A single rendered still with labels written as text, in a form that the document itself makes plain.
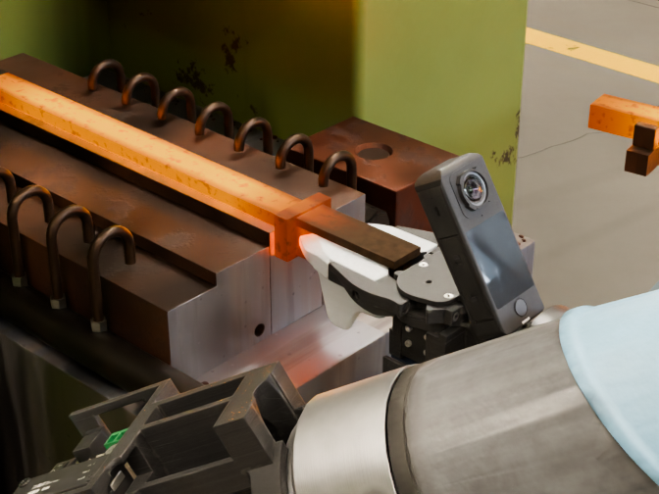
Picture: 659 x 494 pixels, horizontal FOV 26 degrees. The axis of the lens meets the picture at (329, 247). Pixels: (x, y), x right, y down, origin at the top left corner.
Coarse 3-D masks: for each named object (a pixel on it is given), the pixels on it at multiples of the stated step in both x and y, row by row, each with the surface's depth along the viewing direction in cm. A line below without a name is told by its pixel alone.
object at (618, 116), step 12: (600, 96) 126; (612, 96) 126; (600, 108) 124; (612, 108) 124; (624, 108) 124; (636, 108) 124; (648, 108) 124; (588, 120) 125; (600, 120) 125; (612, 120) 124; (624, 120) 123; (636, 120) 123; (648, 120) 122; (612, 132) 124; (624, 132) 124
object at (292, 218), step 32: (0, 96) 120; (32, 96) 119; (64, 128) 115; (96, 128) 113; (128, 128) 113; (128, 160) 111; (160, 160) 108; (192, 160) 108; (224, 192) 104; (256, 192) 104; (288, 224) 99; (320, 224) 99; (352, 224) 99; (288, 256) 100; (384, 256) 95; (416, 256) 96
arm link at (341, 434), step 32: (352, 384) 50; (384, 384) 48; (320, 416) 49; (352, 416) 48; (384, 416) 47; (288, 448) 49; (320, 448) 48; (352, 448) 47; (384, 448) 46; (288, 480) 49; (320, 480) 47; (352, 480) 46; (384, 480) 46
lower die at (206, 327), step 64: (0, 64) 129; (0, 128) 118; (192, 128) 117; (0, 192) 110; (64, 192) 108; (128, 192) 108; (192, 192) 105; (320, 192) 107; (0, 256) 107; (64, 256) 101; (192, 256) 99; (256, 256) 100; (128, 320) 98; (192, 320) 97; (256, 320) 102
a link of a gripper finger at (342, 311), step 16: (304, 240) 100; (320, 240) 98; (304, 256) 99; (320, 256) 97; (336, 256) 96; (352, 256) 96; (320, 272) 97; (368, 272) 94; (384, 272) 94; (336, 288) 98; (336, 304) 98; (352, 304) 97; (336, 320) 99; (352, 320) 98
